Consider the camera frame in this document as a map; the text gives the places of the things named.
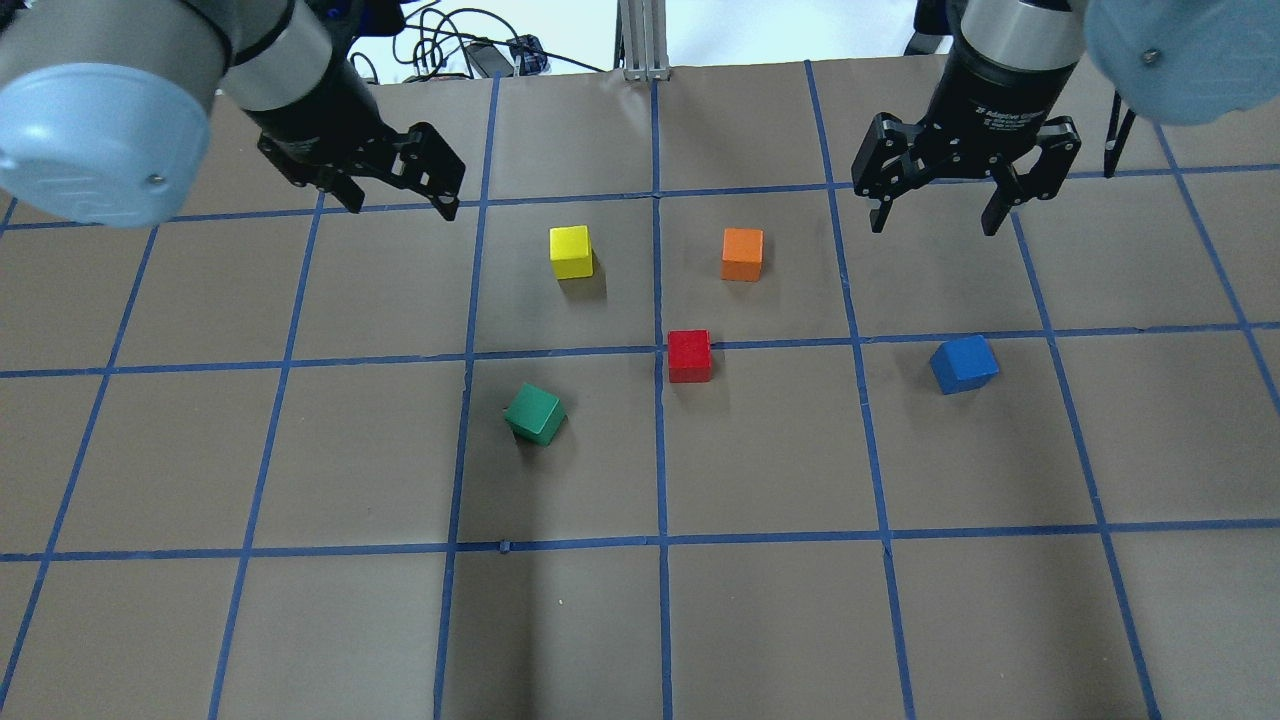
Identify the orange wooden block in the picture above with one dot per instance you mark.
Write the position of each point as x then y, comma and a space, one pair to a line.
742, 255

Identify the brown paper table cover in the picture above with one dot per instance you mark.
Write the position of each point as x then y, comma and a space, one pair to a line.
255, 464

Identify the black power adapter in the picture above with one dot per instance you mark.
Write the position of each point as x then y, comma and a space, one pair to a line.
486, 60

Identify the yellow wooden block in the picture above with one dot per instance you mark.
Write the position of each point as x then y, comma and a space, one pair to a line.
571, 252

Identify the aluminium frame post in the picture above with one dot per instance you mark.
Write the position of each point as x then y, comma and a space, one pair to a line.
641, 41

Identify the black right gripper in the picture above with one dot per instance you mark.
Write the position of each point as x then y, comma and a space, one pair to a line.
992, 98

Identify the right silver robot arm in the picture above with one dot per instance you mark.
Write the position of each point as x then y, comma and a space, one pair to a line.
1183, 63

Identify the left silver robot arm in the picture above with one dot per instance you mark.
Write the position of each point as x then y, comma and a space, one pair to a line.
106, 105

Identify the blue wooden block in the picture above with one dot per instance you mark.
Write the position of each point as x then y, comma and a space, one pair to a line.
964, 364

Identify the red wooden block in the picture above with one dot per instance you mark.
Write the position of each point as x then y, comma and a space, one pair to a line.
689, 356

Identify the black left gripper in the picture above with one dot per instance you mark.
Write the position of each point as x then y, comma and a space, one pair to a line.
322, 108

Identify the green wooden block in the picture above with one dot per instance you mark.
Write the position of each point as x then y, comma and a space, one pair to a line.
535, 415

